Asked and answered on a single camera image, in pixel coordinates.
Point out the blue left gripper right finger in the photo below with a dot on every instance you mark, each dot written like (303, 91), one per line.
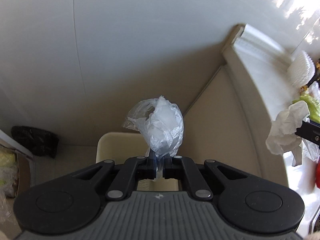
(169, 168)

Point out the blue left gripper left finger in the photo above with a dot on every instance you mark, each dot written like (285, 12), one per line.
(149, 166)

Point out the green cabbage leaves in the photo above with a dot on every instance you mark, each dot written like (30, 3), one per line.
(313, 105)

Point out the white tissue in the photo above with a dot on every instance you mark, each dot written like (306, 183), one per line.
(282, 137)

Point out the clear plastic bag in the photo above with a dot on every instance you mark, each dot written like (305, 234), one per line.
(161, 124)

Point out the white foam net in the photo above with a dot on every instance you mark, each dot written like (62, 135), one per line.
(301, 70)

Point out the red snack packet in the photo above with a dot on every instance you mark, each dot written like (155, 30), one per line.
(317, 175)

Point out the beige plastic trash bin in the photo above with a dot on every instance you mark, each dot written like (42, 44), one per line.
(120, 146)

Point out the black garbage bag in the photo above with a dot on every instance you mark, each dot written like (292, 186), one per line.
(39, 142)

